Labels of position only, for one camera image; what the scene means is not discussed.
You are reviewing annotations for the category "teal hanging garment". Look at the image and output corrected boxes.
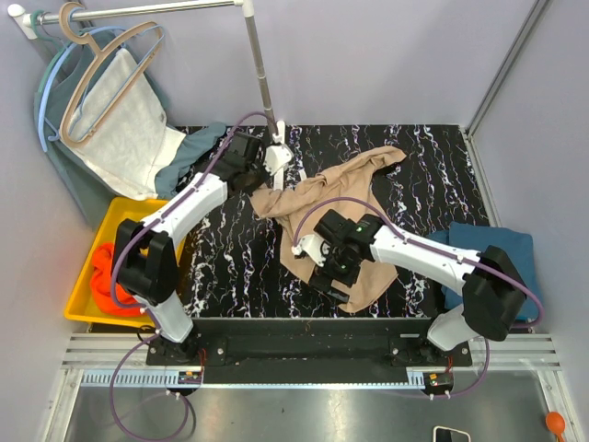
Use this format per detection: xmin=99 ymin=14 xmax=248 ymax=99
xmin=33 ymin=44 xmax=226 ymax=229

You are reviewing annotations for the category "folded blue t shirt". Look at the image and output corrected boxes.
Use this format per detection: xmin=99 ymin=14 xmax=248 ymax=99
xmin=427 ymin=222 xmax=543 ymax=321

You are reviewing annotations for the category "orange t shirt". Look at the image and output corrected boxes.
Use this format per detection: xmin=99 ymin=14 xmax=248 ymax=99
xmin=89 ymin=242 xmax=141 ymax=318

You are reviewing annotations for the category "beige t shirt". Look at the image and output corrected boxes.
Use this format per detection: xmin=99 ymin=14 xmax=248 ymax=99
xmin=250 ymin=145 xmax=406 ymax=313

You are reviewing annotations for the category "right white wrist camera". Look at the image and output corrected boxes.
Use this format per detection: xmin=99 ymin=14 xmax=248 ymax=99
xmin=291 ymin=234 xmax=330 ymax=267

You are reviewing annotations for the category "aluminium front rail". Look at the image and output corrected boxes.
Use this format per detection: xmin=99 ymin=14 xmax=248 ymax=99
xmin=61 ymin=333 xmax=560 ymax=390

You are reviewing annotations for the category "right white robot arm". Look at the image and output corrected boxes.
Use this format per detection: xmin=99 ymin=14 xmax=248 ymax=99
xmin=292 ymin=210 xmax=526 ymax=366

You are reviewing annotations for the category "blue clothes hanger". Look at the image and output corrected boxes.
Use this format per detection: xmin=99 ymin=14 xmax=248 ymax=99
xmin=38 ymin=25 xmax=166 ymax=153

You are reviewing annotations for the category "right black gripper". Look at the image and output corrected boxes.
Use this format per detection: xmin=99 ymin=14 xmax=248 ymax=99
xmin=308 ymin=242 xmax=363 ymax=307

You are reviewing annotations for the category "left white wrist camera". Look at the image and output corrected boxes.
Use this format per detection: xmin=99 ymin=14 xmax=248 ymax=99
xmin=263 ymin=144 xmax=293 ymax=176

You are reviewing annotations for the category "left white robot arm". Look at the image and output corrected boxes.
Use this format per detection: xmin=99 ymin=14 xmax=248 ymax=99
xmin=111 ymin=133 xmax=292 ymax=365

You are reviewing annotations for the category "metal clothes rack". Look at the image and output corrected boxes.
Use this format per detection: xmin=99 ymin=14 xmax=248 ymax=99
xmin=6 ymin=0 xmax=289 ymax=191

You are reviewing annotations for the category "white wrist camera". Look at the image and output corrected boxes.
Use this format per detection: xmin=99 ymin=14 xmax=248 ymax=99
xmin=291 ymin=234 xmax=330 ymax=267
xmin=263 ymin=144 xmax=293 ymax=176

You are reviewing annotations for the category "white towel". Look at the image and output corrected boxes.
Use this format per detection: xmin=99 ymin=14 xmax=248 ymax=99
xmin=64 ymin=49 xmax=185 ymax=201

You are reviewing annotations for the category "aluminium frame post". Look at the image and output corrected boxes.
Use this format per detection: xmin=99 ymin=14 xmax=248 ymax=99
xmin=464 ymin=0 xmax=553 ymax=139

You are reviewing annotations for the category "beige clothes hanger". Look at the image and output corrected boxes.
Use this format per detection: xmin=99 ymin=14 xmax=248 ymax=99
xmin=58 ymin=2 xmax=164 ymax=148

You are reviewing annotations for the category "orange ball tool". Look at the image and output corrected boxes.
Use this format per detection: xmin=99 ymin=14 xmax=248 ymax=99
xmin=545 ymin=412 xmax=566 ymax=442

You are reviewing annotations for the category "green clothes hanger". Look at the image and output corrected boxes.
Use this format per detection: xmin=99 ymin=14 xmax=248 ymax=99
xmin=30 ymin=9 xmax=68 ymax=93

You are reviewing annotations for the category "smartphone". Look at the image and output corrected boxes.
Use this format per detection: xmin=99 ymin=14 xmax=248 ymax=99
xmin=433 ymin=425 xmax=471 ymax=442

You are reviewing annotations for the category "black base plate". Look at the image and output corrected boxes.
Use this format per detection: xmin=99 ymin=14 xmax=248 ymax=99
xmin=147 ymin=318 xmax=466 ymax=366

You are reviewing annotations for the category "yellow plastic bin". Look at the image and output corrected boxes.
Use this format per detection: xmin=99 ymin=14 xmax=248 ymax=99
xmin=64 ymin=197 xmax=167 ymax=328

